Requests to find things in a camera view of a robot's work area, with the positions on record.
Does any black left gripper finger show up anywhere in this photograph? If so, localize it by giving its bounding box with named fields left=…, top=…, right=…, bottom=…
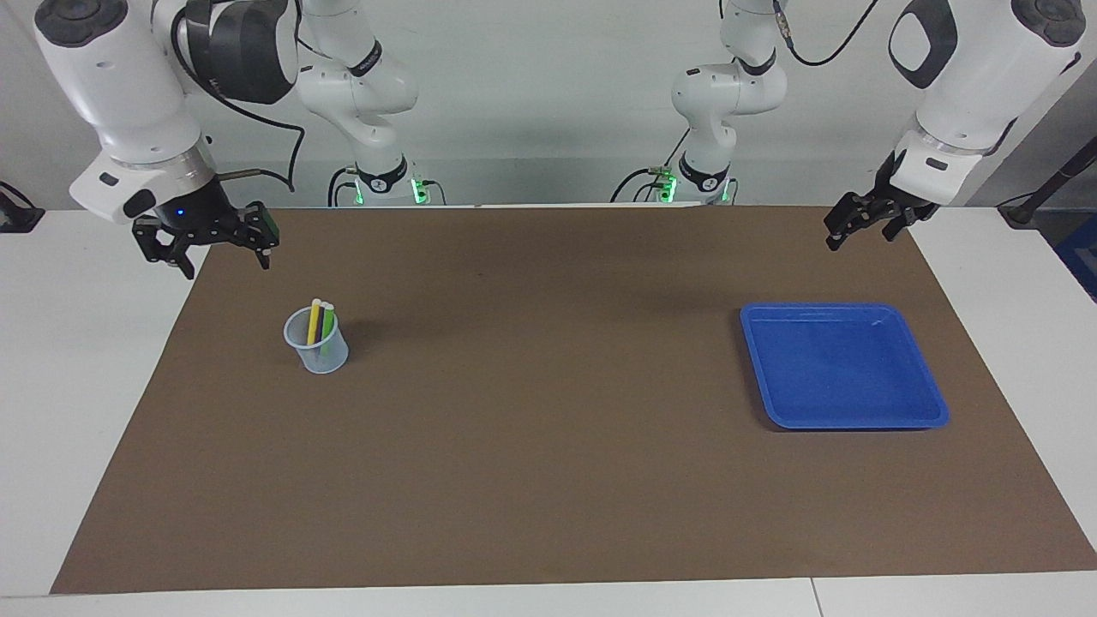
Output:
left=824, top=190, right=882, bottom=252
left=883, top=210, right=935, bottom=242

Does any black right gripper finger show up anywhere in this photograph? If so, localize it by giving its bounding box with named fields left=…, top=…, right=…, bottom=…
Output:
left=227, top=202, right=280, bottom=271
left=131, top=218, right=200, bottom=280

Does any black stand leg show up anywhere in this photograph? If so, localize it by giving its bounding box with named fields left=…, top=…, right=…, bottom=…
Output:
left=997, top=137, right=1097, bottom=229

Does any translucent plastic cup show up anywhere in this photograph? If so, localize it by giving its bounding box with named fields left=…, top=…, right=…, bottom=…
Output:
left=284, top=306, right=350, bottom=375

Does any blue plastic tray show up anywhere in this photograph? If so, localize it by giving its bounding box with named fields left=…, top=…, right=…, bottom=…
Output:
left=740, top=302, right=950, bottom=431

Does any black clamp base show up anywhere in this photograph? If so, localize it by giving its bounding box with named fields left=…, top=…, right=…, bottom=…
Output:
left=0, top=182, right=45, bottom=234

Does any blue box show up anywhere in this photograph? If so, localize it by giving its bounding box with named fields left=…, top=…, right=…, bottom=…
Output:
left=1056, top=214, right=1097, bottom=303

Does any brown table mat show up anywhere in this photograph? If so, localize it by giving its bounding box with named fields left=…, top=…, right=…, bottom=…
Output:
left=50, top=204, right=1097, bottom=595

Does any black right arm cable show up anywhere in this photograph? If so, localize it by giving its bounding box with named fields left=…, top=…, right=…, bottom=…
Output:
left=170, top=0, right=307, bottom=193

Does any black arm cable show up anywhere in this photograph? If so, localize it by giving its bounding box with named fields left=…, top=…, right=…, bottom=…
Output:
left=771, top=0, right=884, bottom=68
left=170, top=0, right=307, bottom=193

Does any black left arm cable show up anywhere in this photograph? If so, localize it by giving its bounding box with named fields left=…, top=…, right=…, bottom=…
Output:
left=771, top=0, right=884, bottom=68

